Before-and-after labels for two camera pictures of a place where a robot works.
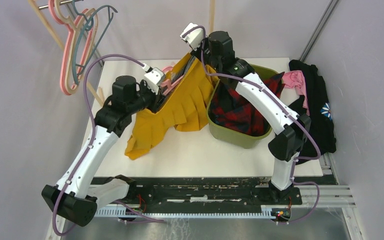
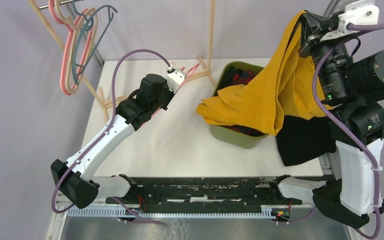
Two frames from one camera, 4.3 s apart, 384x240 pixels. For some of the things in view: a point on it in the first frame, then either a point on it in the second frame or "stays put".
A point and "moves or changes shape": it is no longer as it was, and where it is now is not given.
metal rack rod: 43,6 stays put
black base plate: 185,192 stays put
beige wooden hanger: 67,21 stays put
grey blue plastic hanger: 80,33 stays put
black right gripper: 197,52 -> 313,26
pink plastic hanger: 167,83 moves or changes shape
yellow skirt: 187,109 -> 290,88
